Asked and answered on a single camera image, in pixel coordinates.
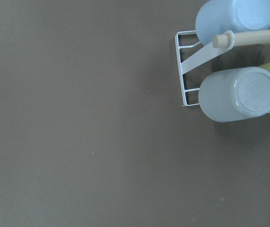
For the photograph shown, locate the grey cup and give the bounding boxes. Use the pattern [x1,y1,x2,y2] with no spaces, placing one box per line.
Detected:
[198,67,270,122]

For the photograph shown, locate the blue cup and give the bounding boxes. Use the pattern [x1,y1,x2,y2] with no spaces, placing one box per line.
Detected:
[195,0,270,45]

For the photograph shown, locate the white wire cup rack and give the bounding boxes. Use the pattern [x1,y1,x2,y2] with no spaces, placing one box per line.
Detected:
[174,30,270,107]

